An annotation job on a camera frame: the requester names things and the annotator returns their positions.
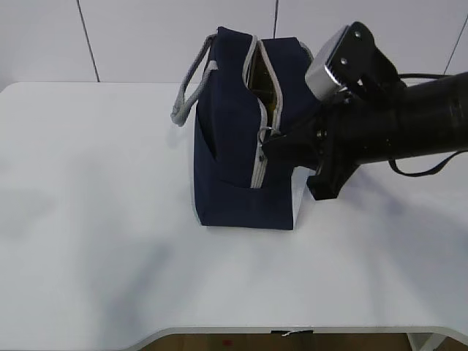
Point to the navy blue lunch bag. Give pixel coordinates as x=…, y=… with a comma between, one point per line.
x=226, y=87

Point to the black tape on table edge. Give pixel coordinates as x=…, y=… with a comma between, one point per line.
x=291, y=333

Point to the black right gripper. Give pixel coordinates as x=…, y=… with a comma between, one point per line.
x=345, y=133

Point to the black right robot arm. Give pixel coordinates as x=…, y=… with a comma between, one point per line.
x=417, y=132

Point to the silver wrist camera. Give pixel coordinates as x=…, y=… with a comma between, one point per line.
x=350, y=59

